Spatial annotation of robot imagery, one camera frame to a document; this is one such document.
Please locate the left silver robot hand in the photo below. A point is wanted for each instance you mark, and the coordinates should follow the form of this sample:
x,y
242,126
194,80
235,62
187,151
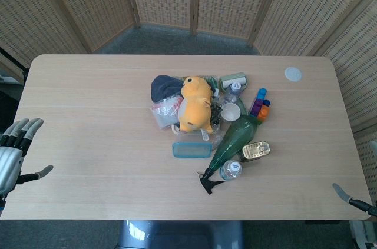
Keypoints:
x,y
10,163

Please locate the yellow plush toy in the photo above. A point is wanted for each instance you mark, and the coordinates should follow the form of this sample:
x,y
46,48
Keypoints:
x,y
195,104

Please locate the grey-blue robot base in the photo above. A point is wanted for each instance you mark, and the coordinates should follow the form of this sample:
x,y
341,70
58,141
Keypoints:
x,y
176,237

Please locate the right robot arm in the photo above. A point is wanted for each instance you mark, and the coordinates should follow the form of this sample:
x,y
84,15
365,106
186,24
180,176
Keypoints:
x,y
363,234

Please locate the black stand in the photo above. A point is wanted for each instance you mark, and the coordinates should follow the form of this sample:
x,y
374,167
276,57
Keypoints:
x,y
11,60

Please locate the clear zip bag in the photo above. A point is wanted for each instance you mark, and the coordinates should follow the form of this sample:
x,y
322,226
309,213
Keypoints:
x,y
166,112

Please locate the clear blue-rimmed container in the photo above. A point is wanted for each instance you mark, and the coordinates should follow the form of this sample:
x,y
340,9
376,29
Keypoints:
x,y
191,150

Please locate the crumpled clear plastic piece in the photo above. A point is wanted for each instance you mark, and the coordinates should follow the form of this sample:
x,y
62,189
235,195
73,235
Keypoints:
x,y
217,141

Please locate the plastic bag with dark items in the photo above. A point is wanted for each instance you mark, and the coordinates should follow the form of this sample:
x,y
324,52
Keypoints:
x,y
217,112

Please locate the clear bag with green items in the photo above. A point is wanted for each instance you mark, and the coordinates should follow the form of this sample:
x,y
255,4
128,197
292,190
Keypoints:
x,y
213,84

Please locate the water bottle with blue liquid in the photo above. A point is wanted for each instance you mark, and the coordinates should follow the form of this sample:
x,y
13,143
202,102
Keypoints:
x,y
231,170

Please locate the white paper cup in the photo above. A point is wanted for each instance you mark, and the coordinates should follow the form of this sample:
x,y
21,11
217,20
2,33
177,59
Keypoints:
x,y
229,112

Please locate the green spray bottle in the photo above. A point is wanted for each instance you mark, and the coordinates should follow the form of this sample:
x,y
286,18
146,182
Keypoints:
x,y
235,140

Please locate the clear empty water bottle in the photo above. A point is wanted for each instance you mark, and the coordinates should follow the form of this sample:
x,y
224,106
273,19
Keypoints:
x,y
234,90

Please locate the pale green roll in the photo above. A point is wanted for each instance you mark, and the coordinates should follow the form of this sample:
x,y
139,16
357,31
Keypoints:
x,y
231,78

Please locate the gold tin can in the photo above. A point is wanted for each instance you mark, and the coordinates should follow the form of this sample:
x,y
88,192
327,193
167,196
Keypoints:
x,y
255,152

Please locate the colourful marker set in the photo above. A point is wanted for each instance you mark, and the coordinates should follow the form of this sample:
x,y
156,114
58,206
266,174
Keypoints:
x,y
260,106

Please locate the white round table grommet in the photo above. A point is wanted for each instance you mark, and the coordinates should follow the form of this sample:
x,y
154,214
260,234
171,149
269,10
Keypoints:
x,y
293,73

